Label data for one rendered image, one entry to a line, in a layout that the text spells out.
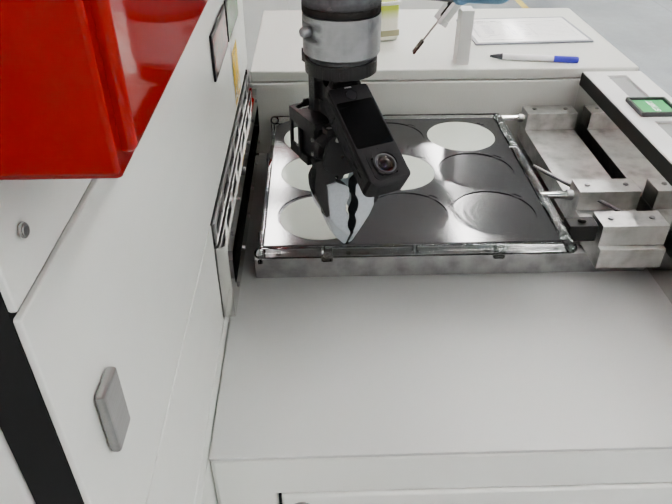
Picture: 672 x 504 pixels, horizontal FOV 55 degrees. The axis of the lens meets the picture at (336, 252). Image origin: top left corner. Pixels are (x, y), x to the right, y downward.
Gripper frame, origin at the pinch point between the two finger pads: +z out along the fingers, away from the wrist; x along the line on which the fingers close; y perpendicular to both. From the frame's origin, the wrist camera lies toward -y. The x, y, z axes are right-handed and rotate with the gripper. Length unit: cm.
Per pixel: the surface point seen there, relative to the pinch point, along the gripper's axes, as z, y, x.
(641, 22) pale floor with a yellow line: 91, 243, -380
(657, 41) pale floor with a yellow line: 91, 209, -355
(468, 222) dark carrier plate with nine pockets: 1.4, -2.9, -15.0
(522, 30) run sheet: -6, 35, -57
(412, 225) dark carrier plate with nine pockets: 1.4, -0.2, -8.7
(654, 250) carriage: 3.5, -16.2, -32.7
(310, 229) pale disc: 1.2, 4.8, 2.5
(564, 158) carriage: 3.2, 5.9, -40.5
